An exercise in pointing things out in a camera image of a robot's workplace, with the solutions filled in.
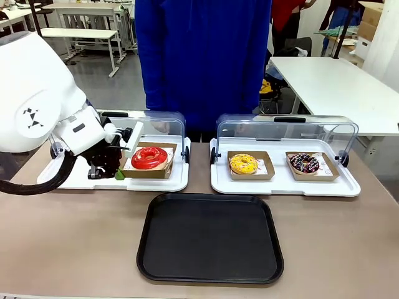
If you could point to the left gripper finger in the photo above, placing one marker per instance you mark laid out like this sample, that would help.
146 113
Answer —
119 175
95 174

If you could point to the dark donut with white drizzle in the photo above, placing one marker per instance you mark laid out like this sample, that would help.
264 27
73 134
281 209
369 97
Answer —
304 163

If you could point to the brown cardboard box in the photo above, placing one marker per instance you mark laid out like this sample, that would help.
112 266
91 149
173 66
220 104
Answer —
371 18

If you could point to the yellow sprinkled donut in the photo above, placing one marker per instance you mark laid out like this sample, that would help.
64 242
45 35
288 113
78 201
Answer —
243 163

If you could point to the red glazed donut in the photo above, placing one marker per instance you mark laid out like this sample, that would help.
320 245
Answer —
149 160

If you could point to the black pole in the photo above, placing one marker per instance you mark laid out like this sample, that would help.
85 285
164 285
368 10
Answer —
341 34
37 15

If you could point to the person's right hand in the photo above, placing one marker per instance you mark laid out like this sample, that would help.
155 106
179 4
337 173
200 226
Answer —
161 127

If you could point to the cardboard donut box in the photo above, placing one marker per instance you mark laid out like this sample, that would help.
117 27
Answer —
266 162
146 173

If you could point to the black chair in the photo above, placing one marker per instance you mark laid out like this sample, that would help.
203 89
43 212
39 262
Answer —
296 46

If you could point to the large white table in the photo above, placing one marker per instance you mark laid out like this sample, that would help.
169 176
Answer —
336 90

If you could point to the person in blue top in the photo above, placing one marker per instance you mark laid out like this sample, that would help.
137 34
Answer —
202 56

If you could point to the clear display case lid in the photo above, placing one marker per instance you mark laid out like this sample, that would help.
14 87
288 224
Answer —
168 124
280 124

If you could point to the white desk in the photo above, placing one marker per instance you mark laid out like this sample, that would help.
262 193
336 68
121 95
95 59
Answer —
84 9

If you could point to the chocolate sprinkle donut in box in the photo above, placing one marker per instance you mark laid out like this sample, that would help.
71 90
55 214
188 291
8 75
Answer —
328 169

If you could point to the person in red top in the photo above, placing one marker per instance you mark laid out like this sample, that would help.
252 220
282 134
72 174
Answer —
288 15

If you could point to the black plastic serving tray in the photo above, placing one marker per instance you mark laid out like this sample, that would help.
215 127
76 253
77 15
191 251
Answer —
210 240

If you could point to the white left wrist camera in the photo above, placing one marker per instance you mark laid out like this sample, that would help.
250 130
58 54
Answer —
135 140

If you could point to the yellow bag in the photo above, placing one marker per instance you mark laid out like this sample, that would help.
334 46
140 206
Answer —
265 86

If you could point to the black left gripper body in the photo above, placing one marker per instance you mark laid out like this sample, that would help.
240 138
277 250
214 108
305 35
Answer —
104 157

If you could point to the person in dark clothes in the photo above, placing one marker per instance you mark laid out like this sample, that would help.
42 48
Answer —
336 12

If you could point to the white display case base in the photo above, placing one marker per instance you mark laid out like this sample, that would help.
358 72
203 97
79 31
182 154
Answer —
280 187
162 185

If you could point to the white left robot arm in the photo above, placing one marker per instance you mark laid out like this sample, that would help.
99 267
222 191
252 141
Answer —
34 93

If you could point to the white storage box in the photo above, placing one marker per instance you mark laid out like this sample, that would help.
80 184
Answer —
362 46

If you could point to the white bench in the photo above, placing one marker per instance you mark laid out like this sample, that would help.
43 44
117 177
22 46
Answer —
78 33

